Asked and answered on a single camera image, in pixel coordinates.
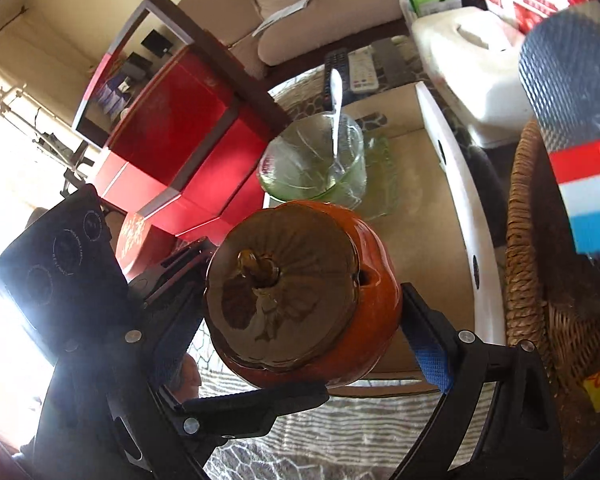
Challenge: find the orange persimmon ceramic jar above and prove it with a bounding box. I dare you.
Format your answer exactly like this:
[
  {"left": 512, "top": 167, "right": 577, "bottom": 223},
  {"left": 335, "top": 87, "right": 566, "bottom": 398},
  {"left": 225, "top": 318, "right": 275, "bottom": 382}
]
[{"left": 204, "top": 200, "right": 402, "bottom": 388}]

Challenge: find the green square glass plate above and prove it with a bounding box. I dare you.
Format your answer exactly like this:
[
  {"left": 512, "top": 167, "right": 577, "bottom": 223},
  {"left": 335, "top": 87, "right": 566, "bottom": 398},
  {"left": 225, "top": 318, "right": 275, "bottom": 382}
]
[{"left": 351, "top": 134, "right": 398, "bottom": 220}]

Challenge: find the clear glass leaf bowl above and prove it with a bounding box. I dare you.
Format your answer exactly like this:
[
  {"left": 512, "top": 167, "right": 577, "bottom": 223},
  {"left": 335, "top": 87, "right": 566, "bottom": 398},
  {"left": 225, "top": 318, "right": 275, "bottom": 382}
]
[{"left": 258, "top": 113, "right": 367, "bottom": 209}]

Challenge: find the patterned grey white tablecloth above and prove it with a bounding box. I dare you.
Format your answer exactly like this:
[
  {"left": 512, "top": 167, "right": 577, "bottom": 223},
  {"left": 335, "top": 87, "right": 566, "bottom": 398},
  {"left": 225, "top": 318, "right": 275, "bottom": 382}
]
[{"left": 204, "top": 36, "right": 506, "bottom": 479}]

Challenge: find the wicker basket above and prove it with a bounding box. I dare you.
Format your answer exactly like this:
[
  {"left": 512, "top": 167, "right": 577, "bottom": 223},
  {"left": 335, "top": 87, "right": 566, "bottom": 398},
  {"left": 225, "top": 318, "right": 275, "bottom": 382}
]
[{"left": 505, "top": 119, "right": 600, "bottom": 390}]

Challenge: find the round red lacquer box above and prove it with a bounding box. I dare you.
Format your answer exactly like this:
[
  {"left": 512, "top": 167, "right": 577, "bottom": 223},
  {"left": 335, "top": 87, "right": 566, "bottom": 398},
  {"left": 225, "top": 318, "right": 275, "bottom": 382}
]
[{"left": 116, "top": 214, "right": 176, "bottom": 282}]

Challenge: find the white cardboard tray box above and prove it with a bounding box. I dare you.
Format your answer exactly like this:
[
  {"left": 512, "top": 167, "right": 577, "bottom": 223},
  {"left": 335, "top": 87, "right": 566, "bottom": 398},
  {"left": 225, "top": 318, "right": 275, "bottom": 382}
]
[{"left": 262, "top": 80, "right": 507, "bottom": 399}]

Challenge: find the red tiered octagonal box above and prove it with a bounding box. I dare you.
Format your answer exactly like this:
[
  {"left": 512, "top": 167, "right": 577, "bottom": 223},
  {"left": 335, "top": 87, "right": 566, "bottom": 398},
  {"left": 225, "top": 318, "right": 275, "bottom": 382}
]
[{"left": 71, "top": 0, "right": 294, "bottom": 244}]

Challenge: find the metal spoon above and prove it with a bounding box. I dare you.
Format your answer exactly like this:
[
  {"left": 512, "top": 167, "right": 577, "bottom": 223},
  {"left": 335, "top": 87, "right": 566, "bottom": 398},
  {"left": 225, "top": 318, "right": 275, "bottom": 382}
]
[{"left": 330, "top": 68, "right": 343, "bottom": 174}]

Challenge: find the white remote control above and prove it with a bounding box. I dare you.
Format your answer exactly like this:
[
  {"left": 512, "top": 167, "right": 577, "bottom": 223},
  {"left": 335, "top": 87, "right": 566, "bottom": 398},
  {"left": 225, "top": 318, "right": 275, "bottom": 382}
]
[{"left": 348, "top": 48, "right": 379, "bottom": 94}]

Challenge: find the black remote control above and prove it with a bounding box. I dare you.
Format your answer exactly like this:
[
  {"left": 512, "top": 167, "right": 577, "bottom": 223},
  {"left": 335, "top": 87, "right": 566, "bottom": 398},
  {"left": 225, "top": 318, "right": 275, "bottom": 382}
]
[{"left": 322, "top": 48, "right": 350, "bottom": 110}]

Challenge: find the red white blue box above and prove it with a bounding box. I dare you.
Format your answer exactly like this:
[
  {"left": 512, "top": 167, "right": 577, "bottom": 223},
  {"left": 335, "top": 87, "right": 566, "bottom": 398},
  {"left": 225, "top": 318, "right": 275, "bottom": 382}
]
[{"left": 519, "top": 1, "right": 600, "bottom": 255}]

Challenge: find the white tissue pack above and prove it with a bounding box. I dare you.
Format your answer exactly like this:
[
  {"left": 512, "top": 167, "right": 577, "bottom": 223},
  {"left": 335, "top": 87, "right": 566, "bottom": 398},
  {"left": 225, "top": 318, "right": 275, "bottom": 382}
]
[{"left": 411, "top": 6, "right": 532, "bottom": 148}]

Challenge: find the dark grey remote control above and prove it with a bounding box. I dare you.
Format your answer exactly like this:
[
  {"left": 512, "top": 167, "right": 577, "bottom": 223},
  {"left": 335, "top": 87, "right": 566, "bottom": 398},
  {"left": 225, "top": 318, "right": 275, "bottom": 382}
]
[{"left": 372, "top": 38, "right": 415, "bottom": 88}]

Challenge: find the beige sofa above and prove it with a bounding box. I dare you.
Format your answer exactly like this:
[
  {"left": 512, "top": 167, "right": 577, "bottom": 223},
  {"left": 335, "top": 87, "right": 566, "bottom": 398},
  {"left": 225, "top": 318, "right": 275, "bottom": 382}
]
[{"left": 178, "top": 0, "right": 408, "bottom": 86}]

